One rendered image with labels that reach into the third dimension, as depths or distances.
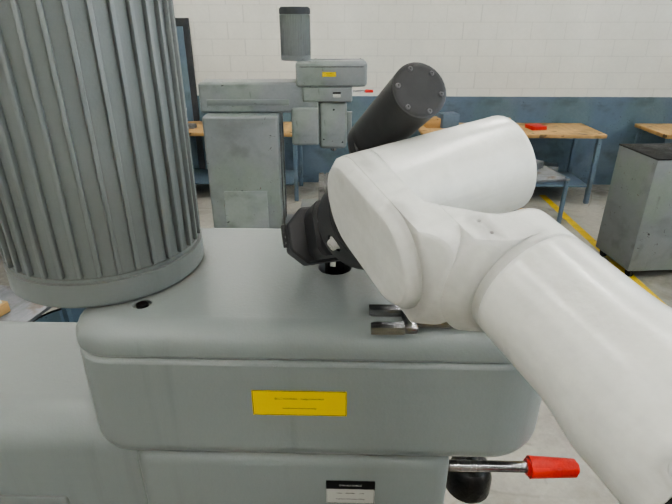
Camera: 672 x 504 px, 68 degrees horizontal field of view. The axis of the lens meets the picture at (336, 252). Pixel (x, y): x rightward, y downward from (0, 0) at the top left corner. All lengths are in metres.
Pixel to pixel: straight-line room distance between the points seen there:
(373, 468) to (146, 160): 0.38
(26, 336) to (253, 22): 6.52
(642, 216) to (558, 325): 4.82
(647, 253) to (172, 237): 4.91
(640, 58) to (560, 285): 7.73
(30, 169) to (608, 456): 0.45
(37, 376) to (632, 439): 0.62
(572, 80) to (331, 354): 7.26
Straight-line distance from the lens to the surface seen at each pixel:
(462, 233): 0.25
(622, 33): 7.80
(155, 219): 0.52
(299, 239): 0.48
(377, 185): 0.27
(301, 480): 0.59
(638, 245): 5.15
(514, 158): 0.33
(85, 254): 0.51
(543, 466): 0.62
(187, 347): 0.48
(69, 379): 0.68
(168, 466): 0.60
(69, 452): 0.65
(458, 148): 0.31
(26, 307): 2.97
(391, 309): 0.47
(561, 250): 0.25
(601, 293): 0.23
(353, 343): 0.46
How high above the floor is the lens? 2.14
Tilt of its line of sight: 25 degrees down
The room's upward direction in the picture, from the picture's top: straight up
